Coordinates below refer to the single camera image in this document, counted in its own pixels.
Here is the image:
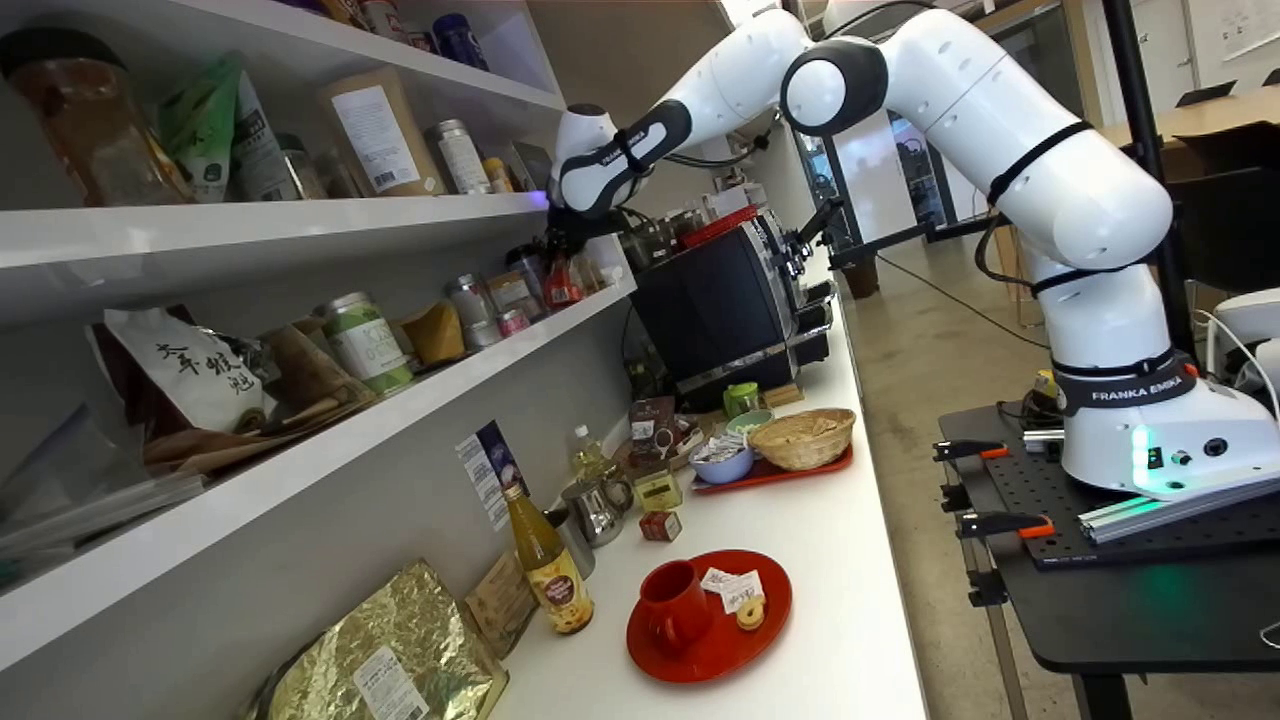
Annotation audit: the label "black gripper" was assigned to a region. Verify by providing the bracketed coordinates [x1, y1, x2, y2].
[536, 192, 631, 289]

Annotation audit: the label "orange red snack packet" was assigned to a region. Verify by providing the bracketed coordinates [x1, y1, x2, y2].
[542, 253, 593, 311]

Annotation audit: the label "brown paper packet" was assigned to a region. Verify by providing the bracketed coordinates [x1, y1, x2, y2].
[462, 548, 542, 659]

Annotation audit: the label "dark jar with label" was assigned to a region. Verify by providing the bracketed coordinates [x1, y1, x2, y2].
[505, 244, 552, 306]

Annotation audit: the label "jar with pink label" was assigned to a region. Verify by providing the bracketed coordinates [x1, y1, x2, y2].
[486, 267, 543, 340]

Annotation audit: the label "grey box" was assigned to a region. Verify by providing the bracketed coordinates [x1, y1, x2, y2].
[514, 140, 566, 196]

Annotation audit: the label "glass jar with metal lid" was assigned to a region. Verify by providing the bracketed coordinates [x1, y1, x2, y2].
[449, 267, 505, 356]

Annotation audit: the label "white cylindrical bottle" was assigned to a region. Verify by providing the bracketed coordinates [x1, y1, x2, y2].
[437, 115, 498, 202]

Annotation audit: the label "orange brown bag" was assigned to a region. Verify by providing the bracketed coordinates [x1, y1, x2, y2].
[401, 300, 471, 375]

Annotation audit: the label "black toaster oven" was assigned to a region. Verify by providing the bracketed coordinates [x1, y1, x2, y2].
[628, 185, 846, 418]

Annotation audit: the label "dark snack packets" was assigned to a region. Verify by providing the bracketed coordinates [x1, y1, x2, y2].
[620, 392, 706, 471]

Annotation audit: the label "clear oil bottle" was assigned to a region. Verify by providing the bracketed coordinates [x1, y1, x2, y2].
[570, 419, 615, 492]

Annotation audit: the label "white jar with green lid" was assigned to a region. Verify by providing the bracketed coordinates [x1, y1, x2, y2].
[325, 289, 422, 399]

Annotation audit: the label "small green box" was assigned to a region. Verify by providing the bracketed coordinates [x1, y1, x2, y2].
[722, 381, 767, 426]

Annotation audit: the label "pale white box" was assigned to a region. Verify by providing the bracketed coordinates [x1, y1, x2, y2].
[471, 4, 562, 96]

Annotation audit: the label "brown carton with white label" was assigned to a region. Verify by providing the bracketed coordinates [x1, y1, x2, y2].
[321, 67, 449, 202]

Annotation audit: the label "glass jar with dark lid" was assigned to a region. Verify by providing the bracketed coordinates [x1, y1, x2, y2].
[572, 467, 637, 548]

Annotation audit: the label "small yellow box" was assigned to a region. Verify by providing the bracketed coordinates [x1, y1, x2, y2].
[631, 471, 690, 516]

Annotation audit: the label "blue white bowl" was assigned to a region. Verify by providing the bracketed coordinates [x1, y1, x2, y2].
[692, 431, 762, 490]

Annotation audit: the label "dark blue jar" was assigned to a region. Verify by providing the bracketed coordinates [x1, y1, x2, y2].
[430, 11, 492, 73]

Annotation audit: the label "small red brown cube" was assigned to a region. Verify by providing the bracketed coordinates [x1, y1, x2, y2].
[639, 509, 690, 548]

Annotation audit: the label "woven wicker basket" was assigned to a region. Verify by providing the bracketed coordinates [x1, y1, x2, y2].
[744, 404, 859, 478]

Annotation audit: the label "brown bin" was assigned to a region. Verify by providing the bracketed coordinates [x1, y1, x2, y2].
[837, 244, 886, 306]

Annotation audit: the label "red tray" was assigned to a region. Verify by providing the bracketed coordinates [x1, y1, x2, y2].
[690, 444, 857, 502]

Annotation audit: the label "yellow liquid bottle with label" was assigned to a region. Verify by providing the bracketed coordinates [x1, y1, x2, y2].
[502, 478, 602, 639]

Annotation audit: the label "brown box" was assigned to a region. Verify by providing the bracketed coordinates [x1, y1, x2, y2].
[348, 0, 432, 43]

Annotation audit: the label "red cup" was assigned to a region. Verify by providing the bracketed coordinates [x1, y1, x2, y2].
[637, 555, 725, 659]

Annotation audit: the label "white wrapped snack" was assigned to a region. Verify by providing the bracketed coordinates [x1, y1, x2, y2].
[697, 566, 774, 636]

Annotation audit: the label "green white bag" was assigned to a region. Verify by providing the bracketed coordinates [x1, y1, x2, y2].
[156, 54, 294, 209]

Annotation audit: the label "wooden utensils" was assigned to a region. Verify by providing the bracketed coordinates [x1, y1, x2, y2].
[146, 398, 351, 481]

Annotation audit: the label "red plate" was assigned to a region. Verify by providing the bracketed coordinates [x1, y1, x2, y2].
[626, 545, 797, 687]

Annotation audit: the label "gold foil bag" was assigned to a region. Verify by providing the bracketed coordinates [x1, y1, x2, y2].
[245, 555, 518, 720]

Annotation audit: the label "yellow black small object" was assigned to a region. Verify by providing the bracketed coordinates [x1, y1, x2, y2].
[1025, 369, 1070, 430]

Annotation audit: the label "large brown jar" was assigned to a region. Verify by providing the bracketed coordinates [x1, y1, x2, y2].
[0, 26, 191, 211]

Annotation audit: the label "clear plastic bag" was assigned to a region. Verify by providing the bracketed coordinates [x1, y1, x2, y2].
[0, 398, 209, 594]

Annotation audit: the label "silver metal bar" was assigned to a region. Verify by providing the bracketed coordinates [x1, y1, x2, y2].
[1077, 481, 1280, 548]

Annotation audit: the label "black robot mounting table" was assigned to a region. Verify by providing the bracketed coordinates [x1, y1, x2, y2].
[932, 398, 1280, 720]

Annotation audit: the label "white device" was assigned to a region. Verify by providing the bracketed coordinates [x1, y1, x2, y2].
[1200, 289, 1280, 404]

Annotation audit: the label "white wall shelf unit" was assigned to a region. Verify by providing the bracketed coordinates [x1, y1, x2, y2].
[0, 0, 639, 678]

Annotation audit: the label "orange handled clamp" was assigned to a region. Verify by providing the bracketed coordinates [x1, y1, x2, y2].
[954, 514, 1059, 548]
[932, 436, 1022, 471]

